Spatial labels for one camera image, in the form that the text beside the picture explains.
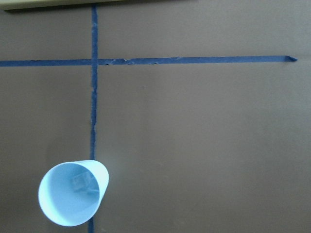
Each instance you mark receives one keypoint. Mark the light blue plastic cup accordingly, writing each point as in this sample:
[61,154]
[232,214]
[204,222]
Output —
[61,204]

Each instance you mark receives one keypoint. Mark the bamboo cutting board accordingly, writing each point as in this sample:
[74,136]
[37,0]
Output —
[46,5]

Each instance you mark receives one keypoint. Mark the clear ice cube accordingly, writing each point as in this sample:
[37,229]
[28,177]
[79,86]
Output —
[81,182]

